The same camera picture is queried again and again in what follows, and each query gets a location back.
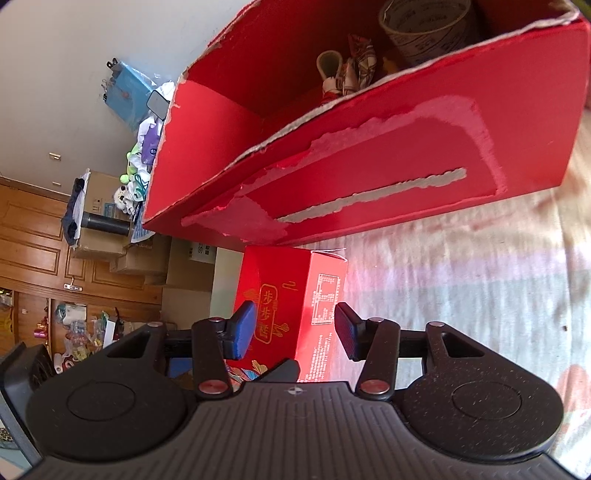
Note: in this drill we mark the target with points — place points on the pile of colourful bags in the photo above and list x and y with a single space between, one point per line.
78 341

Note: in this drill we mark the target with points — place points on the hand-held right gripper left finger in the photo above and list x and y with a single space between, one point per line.
242 330

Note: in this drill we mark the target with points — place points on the patterned fabric pouch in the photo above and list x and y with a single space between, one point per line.
362 69

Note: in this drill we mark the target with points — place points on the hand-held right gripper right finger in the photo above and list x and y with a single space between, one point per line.
346 334

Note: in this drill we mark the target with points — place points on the red cardboard box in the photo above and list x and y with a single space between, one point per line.
415 152

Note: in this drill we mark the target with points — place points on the purple plush toy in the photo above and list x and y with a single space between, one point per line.
150 147

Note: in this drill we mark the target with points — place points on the small white plush toy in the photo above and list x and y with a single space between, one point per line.
122 196

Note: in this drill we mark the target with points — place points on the brown cardboard box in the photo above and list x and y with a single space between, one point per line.
189 267
143 258
99 189
187 307

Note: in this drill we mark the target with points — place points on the green frog toy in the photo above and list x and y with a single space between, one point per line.
130 175

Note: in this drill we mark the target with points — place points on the brown packing tape roll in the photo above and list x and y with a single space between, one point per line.
429 41

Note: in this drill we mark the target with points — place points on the red box with gold print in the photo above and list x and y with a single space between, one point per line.
295 300

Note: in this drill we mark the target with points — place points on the wooden cabinet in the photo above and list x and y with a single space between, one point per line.
37 258

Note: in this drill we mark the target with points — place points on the blue paper bag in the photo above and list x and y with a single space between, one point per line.
129 97

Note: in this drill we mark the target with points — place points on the white fabric roll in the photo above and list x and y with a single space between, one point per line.
328 64

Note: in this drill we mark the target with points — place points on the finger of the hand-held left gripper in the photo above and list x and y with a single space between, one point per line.
281 371

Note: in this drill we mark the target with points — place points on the dark blue cloth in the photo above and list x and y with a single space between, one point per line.
74 217

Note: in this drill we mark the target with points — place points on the black bottle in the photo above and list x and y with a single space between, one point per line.
106 223

